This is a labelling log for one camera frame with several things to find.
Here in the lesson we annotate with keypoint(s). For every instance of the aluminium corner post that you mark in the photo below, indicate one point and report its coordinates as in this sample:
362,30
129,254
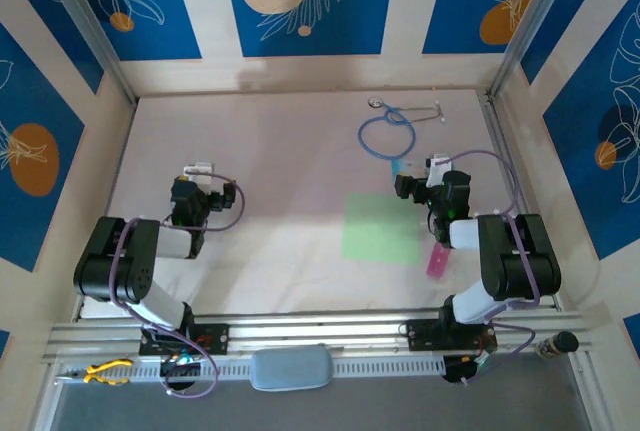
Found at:
531,16
84,16

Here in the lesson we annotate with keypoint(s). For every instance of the blue stethoscope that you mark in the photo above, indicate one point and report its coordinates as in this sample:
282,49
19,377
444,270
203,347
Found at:
375,101

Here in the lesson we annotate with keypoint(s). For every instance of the aluminium table side rail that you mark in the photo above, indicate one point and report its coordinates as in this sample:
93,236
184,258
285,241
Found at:
495,121

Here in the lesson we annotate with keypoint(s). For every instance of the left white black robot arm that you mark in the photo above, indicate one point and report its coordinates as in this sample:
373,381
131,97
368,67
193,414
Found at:
170,243

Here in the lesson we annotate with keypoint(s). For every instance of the teal wipes packet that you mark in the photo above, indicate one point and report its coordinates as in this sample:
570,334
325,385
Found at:
400,167

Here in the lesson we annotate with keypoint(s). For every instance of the small bottle with dark cap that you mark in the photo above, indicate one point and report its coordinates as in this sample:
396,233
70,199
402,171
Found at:
565,342

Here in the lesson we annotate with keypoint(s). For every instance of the aluminium profile beam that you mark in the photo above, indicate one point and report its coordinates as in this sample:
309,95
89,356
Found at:
320,331

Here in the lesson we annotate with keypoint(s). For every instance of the pale pink table mat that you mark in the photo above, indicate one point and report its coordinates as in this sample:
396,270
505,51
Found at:
200,126

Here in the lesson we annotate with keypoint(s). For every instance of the green paper sheet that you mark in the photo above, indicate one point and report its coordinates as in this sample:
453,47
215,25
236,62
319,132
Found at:
380,231

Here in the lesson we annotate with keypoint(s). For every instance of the black controller board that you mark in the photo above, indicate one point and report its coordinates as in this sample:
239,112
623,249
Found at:
172,366
455,368

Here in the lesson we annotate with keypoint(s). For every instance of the grey blue pouch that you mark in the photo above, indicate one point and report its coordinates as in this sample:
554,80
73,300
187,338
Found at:
292,368

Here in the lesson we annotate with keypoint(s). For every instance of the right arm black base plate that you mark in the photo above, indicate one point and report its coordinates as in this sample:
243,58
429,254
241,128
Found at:
422,333

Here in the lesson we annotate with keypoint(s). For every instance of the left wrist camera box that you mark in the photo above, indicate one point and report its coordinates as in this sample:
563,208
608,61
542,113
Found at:
199,171

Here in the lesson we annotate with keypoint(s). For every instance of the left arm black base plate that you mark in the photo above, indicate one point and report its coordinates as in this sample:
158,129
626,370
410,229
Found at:
215,338

